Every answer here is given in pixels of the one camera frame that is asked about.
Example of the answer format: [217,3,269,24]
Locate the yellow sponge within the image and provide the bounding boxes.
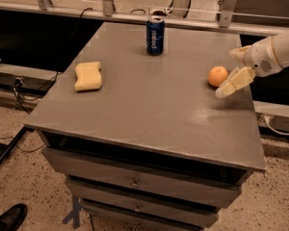
[74,62,102,91]

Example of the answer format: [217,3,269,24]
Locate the black tripod leg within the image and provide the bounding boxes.
[0,127,29,166]

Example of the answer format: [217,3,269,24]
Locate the top drawer knob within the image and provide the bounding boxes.
[130,179,140,189]

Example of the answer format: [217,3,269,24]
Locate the blue Pepsi can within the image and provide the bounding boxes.
[146,15,165,56]

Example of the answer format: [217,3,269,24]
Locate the black shoe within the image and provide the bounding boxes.
[0,203,28,231]

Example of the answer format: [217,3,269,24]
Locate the orange fruit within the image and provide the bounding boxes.
[208,66,228,88]

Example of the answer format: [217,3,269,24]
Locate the grey drawer cabinet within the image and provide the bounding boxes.
[26,23,266,231]

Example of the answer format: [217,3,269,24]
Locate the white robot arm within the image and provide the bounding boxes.
[215,30,289,98]

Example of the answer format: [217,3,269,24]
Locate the middle drawer knob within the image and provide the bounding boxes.
[134,204,142,213]

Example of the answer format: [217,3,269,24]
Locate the black cable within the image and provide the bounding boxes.
[9,7,94,116]

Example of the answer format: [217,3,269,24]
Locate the drawer knob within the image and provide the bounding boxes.
[130,179,140,189]
[134,204,142,213]

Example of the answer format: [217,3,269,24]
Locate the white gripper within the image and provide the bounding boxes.
[215,37,282,99]

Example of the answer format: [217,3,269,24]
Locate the white cable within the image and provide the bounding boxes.
[261,113,289,137]

